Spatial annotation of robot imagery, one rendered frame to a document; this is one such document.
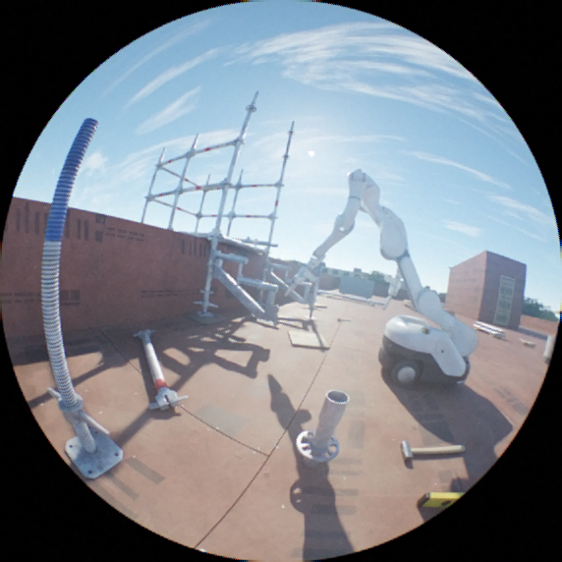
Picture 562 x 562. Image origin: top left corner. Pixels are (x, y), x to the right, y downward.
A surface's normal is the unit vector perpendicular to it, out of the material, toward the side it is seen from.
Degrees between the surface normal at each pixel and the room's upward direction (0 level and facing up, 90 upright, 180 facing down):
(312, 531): 0
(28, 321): 90
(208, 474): 0
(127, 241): 90
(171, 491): 0
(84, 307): 90
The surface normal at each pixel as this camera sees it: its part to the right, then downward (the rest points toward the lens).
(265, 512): 0.17, -0.98
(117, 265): 0.91, 0.18
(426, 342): -0.39, -0.01
